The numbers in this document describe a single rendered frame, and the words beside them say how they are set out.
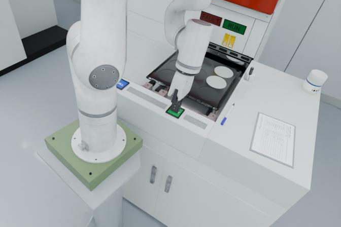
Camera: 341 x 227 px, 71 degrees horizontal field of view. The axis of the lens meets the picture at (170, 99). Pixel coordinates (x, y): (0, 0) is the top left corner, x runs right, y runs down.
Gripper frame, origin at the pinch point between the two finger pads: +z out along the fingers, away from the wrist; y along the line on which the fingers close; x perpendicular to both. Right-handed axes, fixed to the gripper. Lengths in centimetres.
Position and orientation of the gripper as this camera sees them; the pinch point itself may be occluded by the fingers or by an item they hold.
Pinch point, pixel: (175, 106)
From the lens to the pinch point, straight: 88.5
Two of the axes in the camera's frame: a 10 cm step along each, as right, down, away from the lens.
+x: 8.6, 4.2, -2.8
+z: -2.3, 8.3, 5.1
